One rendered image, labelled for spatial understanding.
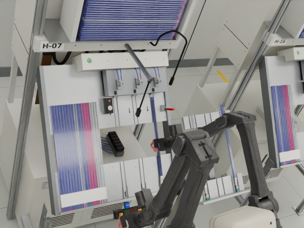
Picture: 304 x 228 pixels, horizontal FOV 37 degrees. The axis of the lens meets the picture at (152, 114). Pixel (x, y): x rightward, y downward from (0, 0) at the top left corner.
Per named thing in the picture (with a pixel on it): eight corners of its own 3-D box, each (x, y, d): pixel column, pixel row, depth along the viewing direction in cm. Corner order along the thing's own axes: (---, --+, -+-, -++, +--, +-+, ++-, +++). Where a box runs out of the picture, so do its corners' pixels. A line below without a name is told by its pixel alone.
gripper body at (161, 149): (157, 139, 236) (164, 138, 230) (173, 136, 242) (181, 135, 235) (159, 151, 236) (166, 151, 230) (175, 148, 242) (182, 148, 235)
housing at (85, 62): (155, 69, 256) (168, 65, 244) (72, 73, 231) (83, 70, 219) (154, 55, 256) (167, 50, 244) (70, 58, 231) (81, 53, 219)
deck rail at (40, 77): (55, 213, 221) (59, 215, 216) (51, 214, 220) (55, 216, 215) (39, 67, 221) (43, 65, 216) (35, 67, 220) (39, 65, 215)
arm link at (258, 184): (239, 109, 181) (257, 106, 186) (217, 114, 193) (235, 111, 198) (263, 221, 178) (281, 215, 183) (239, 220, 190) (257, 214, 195)
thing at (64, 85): (162, 121, 255) (167, 120, 250) (46, 135, 221) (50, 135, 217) (155, 62, 255) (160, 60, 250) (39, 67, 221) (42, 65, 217)
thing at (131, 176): (172, 187, 253) (175, 187, 250) (56, 211, 219) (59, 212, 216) (168, 153, 253) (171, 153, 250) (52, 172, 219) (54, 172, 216)
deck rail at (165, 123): (172, 188, 256) (178, 189, 250) (169, 189, 255) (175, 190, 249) (158, 62, 256) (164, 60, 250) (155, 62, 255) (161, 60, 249)
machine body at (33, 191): (124, 220, 314) (149, 159, 276) (21, 245, 278) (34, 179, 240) (91, 153, 353) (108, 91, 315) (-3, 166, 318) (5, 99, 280)
